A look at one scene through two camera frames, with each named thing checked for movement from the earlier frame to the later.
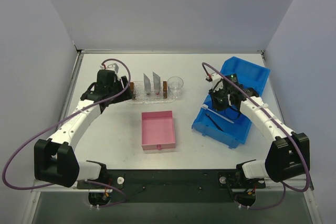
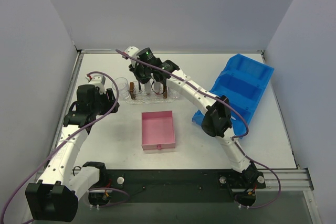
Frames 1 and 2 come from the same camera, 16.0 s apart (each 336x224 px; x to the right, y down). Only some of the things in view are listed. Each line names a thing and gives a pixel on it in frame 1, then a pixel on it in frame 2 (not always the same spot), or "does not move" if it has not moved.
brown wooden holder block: [165, 89] does not move
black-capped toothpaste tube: [147, 84] does not move
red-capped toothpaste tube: [156, 83] does not move
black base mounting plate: [174, 185] does not move
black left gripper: [122, 85] → [112, 99]
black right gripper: [219, 100] → [143, 74]
